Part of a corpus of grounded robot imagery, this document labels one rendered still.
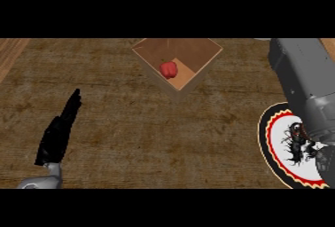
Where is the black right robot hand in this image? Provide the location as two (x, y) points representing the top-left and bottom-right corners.
(312, 143), (335, 182)

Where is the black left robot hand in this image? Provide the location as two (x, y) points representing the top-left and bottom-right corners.
(34, 88), (84, 167)

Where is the white plate with black rim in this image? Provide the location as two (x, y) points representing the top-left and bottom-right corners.
(257, 101), (335, 190)

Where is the red bell pepper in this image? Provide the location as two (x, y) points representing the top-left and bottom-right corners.
(158, 60), (179, 80)

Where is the brown cardboard box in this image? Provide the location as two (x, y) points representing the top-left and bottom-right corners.
(132, 38), (226, 103)

